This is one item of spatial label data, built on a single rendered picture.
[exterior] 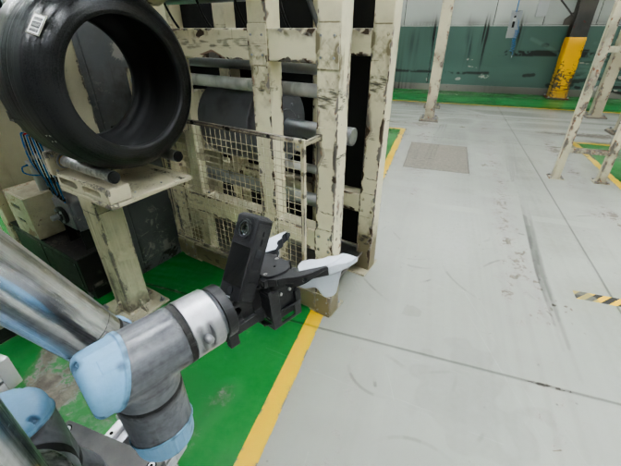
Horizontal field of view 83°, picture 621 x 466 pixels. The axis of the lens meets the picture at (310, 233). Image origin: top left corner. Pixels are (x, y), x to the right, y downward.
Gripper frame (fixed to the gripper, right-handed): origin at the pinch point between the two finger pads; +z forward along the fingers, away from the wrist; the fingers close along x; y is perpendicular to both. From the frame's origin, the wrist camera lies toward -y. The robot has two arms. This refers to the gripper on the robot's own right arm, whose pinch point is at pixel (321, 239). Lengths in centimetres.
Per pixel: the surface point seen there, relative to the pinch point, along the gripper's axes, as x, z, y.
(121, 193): -101, -1, 9
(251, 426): -55, 5, 100
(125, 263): -147, 1, 55
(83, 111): -137, 5, -19
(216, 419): -67, -3, 98
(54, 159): -133, -12, -3
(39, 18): -93, -8, -44
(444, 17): -247, 536, -76
